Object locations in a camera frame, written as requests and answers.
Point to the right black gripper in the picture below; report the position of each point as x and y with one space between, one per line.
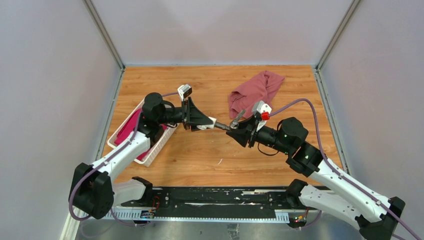
248 130

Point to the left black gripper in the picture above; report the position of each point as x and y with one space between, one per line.
191 115

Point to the white pipe elbow fitting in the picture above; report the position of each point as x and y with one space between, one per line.
209 125

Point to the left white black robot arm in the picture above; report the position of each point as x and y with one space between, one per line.
122 159

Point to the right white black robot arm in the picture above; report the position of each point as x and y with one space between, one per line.
375 216

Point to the white plastic basket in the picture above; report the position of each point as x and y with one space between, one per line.
148 157

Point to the dusty pink cloth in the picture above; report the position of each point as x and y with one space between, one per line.
262 87

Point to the magenta cloth in basket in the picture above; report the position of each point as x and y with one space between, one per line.
124 130

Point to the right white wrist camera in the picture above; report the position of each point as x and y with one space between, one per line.
262 108

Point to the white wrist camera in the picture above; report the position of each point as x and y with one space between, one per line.
262 108
184 91

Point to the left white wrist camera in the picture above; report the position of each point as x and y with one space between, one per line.
184 91

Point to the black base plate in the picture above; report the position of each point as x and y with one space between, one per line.
220 203

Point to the aluminium frame rail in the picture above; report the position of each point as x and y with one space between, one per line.
148 215

